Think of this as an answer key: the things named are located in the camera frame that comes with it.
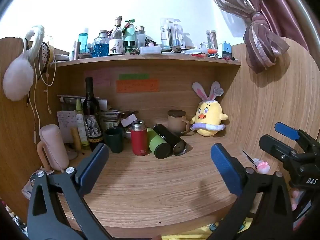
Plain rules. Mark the beige lidded mug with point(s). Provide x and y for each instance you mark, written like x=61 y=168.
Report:
x=176 y=123

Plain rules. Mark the green sticky note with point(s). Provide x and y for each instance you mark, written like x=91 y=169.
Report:
x=133 y=76

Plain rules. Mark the stack of small boxes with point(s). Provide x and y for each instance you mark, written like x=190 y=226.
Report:
x=112 y=120

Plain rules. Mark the pink sticky note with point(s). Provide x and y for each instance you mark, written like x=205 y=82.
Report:
x=98 y=78

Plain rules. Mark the yellow chick plush toy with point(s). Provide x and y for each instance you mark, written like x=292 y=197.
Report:
x=208 y=116

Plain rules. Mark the white note paper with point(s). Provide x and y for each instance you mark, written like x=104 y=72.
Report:
x=65 y=123

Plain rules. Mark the red thermos bottle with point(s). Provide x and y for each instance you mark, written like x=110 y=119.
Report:
x=139 y=140

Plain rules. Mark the light blue plastic bottle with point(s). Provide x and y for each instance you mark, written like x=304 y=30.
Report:
x=83 y=41

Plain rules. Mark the dark wine bottle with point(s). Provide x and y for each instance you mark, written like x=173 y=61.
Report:
x=91 y=110

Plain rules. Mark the small glass jar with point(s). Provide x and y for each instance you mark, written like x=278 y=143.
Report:
x=205 y=46

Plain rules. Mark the yellow-green spray bottle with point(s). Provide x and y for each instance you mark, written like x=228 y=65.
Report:
x=81 y=127

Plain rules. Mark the white fluffy earmuffs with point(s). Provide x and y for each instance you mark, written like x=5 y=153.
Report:
x=17 y=77

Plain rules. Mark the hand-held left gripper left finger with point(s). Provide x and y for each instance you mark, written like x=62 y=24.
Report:
x=93 y=165

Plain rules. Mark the clear cylinder of sticks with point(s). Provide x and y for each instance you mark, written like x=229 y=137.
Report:
x=212 y=38

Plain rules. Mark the orange sticky note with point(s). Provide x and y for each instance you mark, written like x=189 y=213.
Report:
x=137 y=85

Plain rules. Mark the green thermos bottle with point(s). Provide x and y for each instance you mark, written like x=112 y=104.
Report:
x=157 y=145

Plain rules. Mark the dark green cup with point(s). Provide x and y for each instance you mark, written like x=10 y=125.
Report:
x=113 y=140

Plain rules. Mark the clear bottle silver cap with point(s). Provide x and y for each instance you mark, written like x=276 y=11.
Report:
x=140 y=36

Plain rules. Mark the blue pencil sharpener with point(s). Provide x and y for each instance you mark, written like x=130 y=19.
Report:
x=224 y=50

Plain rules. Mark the wooden shelf board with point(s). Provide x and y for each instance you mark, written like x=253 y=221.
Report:
x=150 y=60

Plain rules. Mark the yellow tube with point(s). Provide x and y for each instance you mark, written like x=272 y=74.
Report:
x=75 y=140

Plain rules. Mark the clear labelled liquor bottle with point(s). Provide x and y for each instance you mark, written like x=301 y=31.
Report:
x=116 y=42

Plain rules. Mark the pink striped curtain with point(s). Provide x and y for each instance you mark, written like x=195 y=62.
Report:
x=257 y=27

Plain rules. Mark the polka dot headband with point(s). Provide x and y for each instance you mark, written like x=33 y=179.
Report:
x=45 y=55

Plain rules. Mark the toothbrush blister pack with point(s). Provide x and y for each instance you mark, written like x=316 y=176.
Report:
x=171 y=33

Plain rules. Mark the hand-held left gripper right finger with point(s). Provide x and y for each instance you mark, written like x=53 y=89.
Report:
x=225 y=170

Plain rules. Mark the black pen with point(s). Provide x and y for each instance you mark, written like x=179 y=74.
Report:
x=248 y=158

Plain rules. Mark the white plastic box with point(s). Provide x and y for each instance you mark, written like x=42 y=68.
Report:
x=149 y=50

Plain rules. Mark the pink paw toy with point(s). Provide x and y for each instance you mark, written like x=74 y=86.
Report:
x=263 y=167

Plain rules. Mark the black thermos bottle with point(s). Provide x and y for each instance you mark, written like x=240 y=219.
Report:
x=170 y=140

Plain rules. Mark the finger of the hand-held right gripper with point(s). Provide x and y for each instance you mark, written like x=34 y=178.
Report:
x=287 y=130
x=273 y=148

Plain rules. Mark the yellow printed cloth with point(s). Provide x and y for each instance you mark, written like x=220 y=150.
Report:
x=190 y=233

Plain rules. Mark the green pump bottle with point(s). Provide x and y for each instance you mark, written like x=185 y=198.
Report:
x=129 y=33

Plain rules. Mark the blue glass bottle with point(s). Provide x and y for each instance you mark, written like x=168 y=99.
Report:
x=100 y=46

